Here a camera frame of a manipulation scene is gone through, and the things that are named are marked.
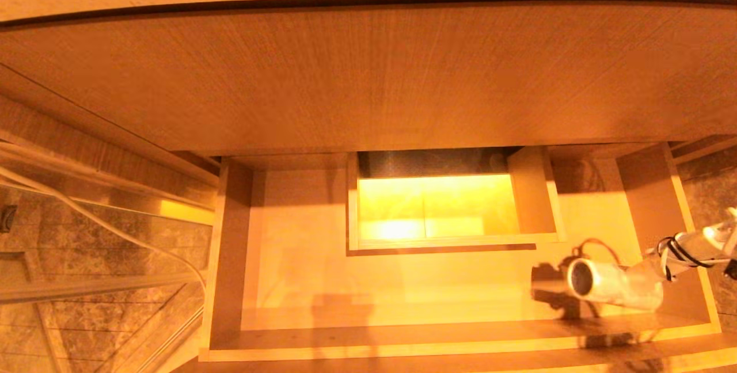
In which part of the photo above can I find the white hair dryer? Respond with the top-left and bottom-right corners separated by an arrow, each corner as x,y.
566,229 -> 737,312

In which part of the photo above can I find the wooden vanity drawer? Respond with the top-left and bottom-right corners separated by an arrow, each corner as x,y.
170,142 -> 737,373

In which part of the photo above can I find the wooden upper vanity front panel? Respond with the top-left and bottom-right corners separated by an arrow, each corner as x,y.
0,2 -> 737,158

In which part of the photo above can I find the wooden vanity side panel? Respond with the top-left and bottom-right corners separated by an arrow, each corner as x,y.
0,64 -> 222,210

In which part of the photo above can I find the black cable tie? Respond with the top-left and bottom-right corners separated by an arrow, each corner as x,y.
658,237 -> 701,282
578,238 -> 624,267

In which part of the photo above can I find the thin white cable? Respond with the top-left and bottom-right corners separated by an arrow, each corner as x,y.
0,163 -> 207,287

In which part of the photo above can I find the glass shower screen pale frame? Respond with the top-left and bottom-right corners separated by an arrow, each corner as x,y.
0,140 -> 215,373

